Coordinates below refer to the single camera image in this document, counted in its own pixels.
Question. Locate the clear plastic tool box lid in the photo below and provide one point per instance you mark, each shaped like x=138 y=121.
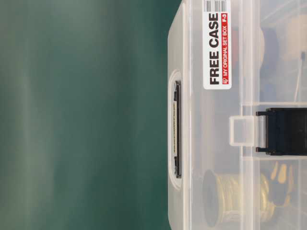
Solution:
x=212 y=124

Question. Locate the black box latch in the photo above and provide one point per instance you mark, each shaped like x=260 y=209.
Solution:
x=285 y=131

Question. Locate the clear plastic tool box base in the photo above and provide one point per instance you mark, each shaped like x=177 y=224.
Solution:
x=269 y=81

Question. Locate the red tape roll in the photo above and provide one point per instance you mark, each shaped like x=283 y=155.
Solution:
x=235 y=46

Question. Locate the white free case label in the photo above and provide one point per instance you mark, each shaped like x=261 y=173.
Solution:
x=216 y=45

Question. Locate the black box handle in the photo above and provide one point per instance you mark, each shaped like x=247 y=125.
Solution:
x=177 y=129

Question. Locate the yellow wire spool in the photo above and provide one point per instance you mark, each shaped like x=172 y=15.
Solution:
x=222 y=199

